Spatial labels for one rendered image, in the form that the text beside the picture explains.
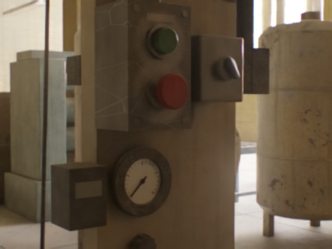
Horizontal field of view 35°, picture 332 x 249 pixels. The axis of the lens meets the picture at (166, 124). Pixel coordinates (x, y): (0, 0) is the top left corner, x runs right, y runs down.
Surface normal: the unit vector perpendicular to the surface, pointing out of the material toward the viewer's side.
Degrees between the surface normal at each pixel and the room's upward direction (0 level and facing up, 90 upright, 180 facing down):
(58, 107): 90
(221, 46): 90
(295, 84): 90
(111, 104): 90
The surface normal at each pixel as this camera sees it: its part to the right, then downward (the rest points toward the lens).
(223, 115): 0.59, 0.04
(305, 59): -0.37, 0.04
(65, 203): -0.80, 0.03
